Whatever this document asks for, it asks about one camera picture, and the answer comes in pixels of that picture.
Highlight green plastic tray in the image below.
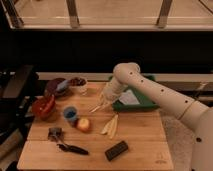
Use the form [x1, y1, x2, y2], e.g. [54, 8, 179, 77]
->
[108, 74, 160, 112]

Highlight black equipment on left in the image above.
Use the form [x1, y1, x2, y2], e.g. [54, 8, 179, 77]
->
[0, 65, 38, 145]

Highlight black handled utensil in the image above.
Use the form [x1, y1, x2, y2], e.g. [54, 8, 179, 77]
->
[57, 144, 89, 155]

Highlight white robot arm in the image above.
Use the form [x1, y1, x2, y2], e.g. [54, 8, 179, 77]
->
[100, 62, 213, 171]

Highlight clear glass with dark contents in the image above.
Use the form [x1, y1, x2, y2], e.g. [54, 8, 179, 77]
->
[69, 77, 87, 95]

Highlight black rectangular block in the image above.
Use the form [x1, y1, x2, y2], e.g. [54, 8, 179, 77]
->
[105, 141, 129, 161]

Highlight dark maroon bowl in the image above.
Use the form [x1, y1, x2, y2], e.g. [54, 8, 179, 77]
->
[44, 78, 69, 97]

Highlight white crumpled cloth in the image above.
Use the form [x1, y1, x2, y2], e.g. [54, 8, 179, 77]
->
[119, 90, 139, 105]

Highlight blue plastic cup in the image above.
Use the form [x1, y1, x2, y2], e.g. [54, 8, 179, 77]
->
[63, 106, 78, 127]

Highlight red plastic bowl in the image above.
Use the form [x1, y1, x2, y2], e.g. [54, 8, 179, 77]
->
[31, 95, 55, 120]

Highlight silver metal fork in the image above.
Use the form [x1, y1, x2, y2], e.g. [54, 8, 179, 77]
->
[89, 103, 111, 113]

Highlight light blue spoon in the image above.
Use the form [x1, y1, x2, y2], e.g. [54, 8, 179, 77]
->
[56, 80, 69, 92]

